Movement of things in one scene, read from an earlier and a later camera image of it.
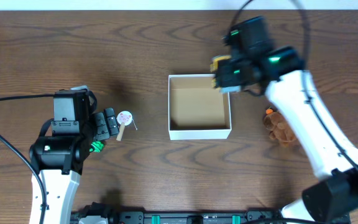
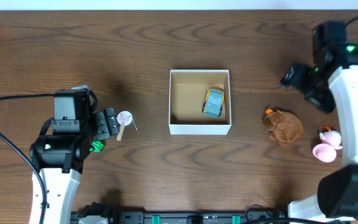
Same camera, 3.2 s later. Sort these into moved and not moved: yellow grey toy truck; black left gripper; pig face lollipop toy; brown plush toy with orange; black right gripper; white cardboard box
Moved: black right gripper; yellow grey toy truck
Not moved: pig face lollipop toy; brown plush toy with orange; black left gripper; white cardboard box
